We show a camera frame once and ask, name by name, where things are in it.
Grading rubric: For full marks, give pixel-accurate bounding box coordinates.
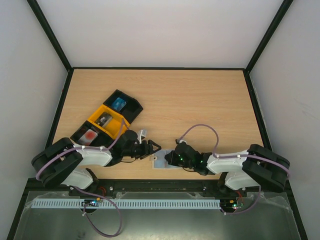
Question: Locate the white slotted cable duct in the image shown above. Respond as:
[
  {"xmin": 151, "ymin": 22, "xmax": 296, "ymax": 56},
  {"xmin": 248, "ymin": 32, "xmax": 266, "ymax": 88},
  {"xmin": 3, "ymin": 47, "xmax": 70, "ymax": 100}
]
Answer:
[{"xmin": 31, "ymin": 198, "xmax": 221, "ymax": 210}]

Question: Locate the light blue card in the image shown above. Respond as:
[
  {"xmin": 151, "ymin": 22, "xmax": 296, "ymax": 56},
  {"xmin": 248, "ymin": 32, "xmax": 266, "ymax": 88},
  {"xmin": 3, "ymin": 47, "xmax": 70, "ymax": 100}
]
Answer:
[{"xmin": 153, "ymin": 150, "xmax": 173, "ymax": 169}]

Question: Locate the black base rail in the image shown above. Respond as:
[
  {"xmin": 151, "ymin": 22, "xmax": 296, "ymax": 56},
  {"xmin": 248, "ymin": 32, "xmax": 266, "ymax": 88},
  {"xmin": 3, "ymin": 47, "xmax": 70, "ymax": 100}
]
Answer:
[{"xmin": 84, "ymin": 179, "xmax": 247, "ymax": 199}]

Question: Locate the black bin near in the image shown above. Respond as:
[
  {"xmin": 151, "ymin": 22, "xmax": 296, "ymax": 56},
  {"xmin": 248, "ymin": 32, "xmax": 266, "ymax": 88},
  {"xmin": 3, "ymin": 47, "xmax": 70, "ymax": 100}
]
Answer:
[{"xmin": 70, "ymin": 121, "xmax": 114, "ymax": 147}]

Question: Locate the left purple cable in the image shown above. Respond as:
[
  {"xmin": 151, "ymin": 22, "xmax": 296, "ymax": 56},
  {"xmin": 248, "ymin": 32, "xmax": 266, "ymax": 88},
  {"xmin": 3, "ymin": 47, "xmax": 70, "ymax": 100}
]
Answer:
[{"xmin": 36, "ymin": 118, "xmax": 128, "ymax": 181}]

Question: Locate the purple cable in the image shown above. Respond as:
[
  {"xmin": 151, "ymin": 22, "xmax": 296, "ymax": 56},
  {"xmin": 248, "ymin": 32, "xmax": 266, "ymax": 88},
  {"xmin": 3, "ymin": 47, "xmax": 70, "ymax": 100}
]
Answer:
[
  {"xmin": 176, "ymin": 124, "xmax": 290, "ymax": 180},
  {"xmin": 36, "ymin": 118, "xmax": 128, "ymax": 181}
]

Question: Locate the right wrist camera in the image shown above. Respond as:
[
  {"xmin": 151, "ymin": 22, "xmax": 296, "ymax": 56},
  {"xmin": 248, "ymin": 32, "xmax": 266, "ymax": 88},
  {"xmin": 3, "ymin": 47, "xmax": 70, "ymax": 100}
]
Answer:
[{"xmin": 175, "ymin": 139, "xmax": 187, "ymax": 145}]

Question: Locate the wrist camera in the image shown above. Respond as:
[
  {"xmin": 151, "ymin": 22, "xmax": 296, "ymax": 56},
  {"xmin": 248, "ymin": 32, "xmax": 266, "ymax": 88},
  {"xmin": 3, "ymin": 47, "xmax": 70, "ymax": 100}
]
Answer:
[
  {"xmin": 137, "ymin": 129, "xmax": 147, "ymax": 144},
  {"xmin": 175, "ymin": 139, "xmax": 187, "ymax": 145}
]

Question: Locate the yellow bin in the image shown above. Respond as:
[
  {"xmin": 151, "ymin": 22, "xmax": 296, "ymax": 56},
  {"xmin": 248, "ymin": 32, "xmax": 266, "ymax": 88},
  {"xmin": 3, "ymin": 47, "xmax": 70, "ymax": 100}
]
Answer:
[{"xmin": 87, "ymin": 104, "xmax": 130, "ymax": 139}]

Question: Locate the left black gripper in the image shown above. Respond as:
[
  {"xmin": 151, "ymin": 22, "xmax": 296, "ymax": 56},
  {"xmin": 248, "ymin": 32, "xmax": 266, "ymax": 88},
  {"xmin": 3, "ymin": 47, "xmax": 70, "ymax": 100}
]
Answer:
[{"xmin": 122, "ymin": 139, "xmax": 161, "ymax": 159}]

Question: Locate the white red card in bin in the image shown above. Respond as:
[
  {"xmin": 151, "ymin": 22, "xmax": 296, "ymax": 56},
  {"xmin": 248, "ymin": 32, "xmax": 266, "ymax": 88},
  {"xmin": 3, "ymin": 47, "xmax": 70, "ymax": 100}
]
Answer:
[{"xmin": 78, "ymin": 129, "xmax": 98, "ymax": 146}]

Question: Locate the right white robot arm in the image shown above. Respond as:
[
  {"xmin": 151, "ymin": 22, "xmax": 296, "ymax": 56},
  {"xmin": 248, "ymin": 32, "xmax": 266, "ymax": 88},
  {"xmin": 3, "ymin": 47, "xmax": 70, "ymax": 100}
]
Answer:
[{"xmin": 164, "ymin": 142, "xmax": 291, "ymax": 196}]

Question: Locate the blue card in bin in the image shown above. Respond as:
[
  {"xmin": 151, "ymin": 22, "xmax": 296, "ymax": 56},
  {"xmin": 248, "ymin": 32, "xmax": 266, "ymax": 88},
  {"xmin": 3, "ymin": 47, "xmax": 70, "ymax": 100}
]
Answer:
[{"xmin": 111, "ymin": 97, "xmax": 127, "ymax": 112}]

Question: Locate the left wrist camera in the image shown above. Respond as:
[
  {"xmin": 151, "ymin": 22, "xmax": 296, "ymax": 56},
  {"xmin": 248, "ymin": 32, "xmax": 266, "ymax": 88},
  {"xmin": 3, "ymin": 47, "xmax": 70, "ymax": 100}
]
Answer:
[{"xmin": 137, "ymin": 129, "xmax": 147, "ymax": 144}]

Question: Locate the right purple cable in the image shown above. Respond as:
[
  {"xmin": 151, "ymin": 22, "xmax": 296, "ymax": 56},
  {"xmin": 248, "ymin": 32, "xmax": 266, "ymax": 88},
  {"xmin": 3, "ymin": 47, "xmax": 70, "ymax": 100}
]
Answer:
[{"xmin": 176, "ymin": 124, "xmax": 290, "ymax": 180}]

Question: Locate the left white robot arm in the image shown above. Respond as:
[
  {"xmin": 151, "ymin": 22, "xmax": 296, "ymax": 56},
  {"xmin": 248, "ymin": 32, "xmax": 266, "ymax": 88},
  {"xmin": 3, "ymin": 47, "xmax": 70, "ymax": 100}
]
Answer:
[{"xmin": 31, "ymin": 130, "xmax": 162, "ymax": 190}]

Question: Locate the black card in bin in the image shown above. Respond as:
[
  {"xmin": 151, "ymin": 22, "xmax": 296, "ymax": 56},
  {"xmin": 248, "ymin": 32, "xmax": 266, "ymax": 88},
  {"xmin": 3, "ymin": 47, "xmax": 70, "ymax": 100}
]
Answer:
[{"xmin": 95, "ymin": 112, "xmax": 113, "ymax": 128}]

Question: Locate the black bin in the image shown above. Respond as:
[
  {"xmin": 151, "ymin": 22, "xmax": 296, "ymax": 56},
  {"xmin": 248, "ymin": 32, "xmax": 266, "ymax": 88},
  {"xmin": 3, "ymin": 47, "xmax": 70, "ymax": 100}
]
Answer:
[
  {"xmin": 103, "ymin": 89, "xmax": 143, "ymax": 124},
  {"xmin": 70, "ymin": 121, "xmax": 114, "ymax": 147}
]

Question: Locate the black enclosure frame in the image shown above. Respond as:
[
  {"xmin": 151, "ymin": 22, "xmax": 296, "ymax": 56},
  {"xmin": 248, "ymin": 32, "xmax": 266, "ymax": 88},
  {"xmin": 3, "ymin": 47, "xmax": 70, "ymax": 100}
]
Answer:
[{"xmin": 0, "ymin": 0, "xmax": 320, "ymax": 240}]

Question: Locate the black bin far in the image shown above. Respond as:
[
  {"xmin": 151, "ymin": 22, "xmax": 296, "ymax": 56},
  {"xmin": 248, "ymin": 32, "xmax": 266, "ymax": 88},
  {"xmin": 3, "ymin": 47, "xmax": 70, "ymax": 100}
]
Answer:
[{"xmin": 103, "ymin": 89, "xmax": 143, "ymax": 124}]

